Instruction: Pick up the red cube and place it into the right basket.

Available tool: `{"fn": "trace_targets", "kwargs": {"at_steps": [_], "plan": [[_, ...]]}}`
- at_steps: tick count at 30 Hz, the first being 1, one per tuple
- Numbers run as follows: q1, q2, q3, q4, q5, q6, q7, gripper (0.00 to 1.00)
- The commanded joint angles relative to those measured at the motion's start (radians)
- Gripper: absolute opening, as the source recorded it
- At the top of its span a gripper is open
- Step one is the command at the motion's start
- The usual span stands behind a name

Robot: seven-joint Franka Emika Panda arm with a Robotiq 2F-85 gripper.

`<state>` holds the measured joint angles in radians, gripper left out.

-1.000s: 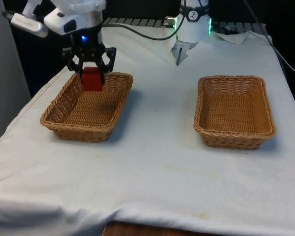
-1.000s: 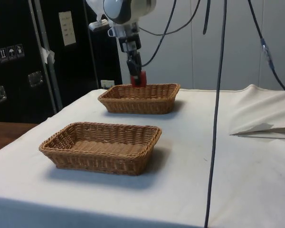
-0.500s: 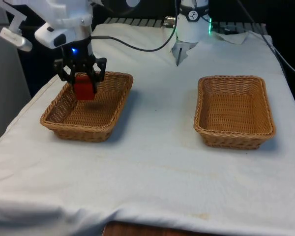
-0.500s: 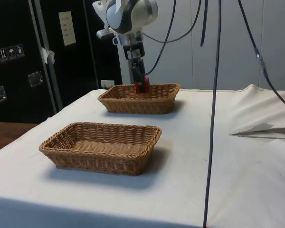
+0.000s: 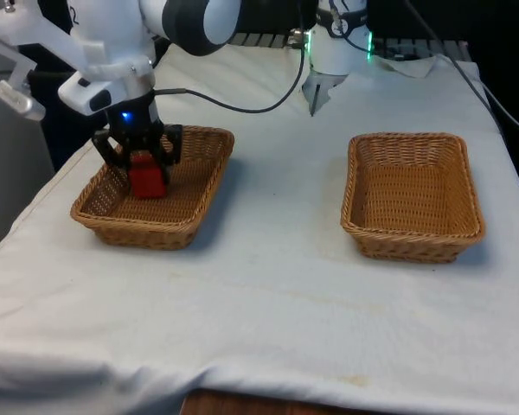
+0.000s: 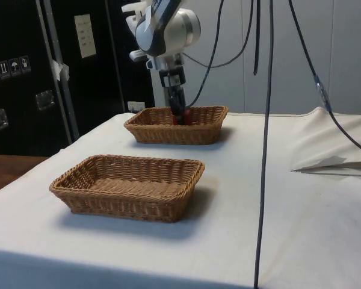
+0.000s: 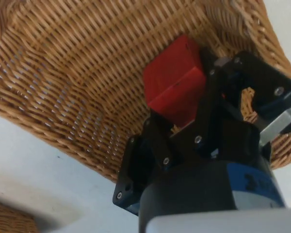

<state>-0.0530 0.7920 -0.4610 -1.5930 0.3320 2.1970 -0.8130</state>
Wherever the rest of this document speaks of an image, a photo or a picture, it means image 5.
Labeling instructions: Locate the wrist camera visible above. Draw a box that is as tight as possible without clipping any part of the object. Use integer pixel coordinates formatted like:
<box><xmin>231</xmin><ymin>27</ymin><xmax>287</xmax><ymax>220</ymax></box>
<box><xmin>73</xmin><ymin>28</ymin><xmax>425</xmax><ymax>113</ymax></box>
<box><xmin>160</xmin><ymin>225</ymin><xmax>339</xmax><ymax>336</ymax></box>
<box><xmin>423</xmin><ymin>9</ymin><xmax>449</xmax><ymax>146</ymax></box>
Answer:
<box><xmin>57</xmin><ymin>71</ymin><xmax>114</xmax><ymax>118</ymax></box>

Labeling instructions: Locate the red cube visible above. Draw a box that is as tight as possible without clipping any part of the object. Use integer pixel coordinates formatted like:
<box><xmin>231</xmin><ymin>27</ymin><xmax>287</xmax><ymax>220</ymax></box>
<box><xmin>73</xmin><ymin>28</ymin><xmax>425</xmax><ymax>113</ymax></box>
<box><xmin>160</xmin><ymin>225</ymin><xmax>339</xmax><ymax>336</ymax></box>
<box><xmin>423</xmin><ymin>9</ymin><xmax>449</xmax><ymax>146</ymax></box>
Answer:
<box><xmin>127</xmin><ymin>150</ymin><xmax>168</xmax><ymax>201</ymax></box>

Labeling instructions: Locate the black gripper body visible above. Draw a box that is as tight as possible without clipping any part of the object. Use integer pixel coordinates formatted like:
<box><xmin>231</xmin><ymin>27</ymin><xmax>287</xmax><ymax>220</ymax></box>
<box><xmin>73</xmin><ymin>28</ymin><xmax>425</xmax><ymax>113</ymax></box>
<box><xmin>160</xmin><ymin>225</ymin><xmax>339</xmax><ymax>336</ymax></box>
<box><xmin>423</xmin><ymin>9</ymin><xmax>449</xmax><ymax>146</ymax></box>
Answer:
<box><xmin>105</xmin><ymin>92</ymin><xmax>166</xmax><ymax>151</ymax></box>

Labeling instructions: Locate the black cable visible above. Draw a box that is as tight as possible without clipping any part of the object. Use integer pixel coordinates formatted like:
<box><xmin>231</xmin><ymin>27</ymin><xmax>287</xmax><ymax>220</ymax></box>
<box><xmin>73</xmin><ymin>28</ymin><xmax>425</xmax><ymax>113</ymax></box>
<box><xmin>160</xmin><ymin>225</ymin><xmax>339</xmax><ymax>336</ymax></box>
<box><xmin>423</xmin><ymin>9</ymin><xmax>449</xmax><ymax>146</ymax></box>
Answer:
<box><xmin>154</xmin><ymin>0</ymin><xmax>308</xmax><ymax>115</ymax></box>
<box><xmin>402</xmin><ymin>0</ymin><xmax>519</xmax><ymax>137</ymax></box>

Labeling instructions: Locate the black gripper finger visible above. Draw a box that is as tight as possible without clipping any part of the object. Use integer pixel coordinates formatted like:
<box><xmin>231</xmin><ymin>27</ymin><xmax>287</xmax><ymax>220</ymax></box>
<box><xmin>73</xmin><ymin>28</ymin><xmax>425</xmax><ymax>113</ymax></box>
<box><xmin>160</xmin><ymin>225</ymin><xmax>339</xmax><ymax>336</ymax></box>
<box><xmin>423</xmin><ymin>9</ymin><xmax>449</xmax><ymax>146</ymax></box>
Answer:
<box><xmin>150</xmin><ymin>124</ymin><xmax>184</xmax><ymax>188</ymax></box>
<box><xmin>91</xmin><ymin>127</ymin><xmax>131</xmax><ymax>177</ymax></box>

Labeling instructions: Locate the wicker basket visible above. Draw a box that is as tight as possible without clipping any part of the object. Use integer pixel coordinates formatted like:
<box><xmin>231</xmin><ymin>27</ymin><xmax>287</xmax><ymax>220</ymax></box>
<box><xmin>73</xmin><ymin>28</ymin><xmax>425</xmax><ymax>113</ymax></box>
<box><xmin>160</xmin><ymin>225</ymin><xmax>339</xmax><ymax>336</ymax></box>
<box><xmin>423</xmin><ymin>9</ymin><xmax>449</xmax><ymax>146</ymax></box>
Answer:
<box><xmin>340</xmin><ymin>131</ymin><xmax>487</xmax><ymax>265</ymax></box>
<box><xmin>70</xmin><ymin>124</ymin><xmax>235</xmax><ymax>252</ymax></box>

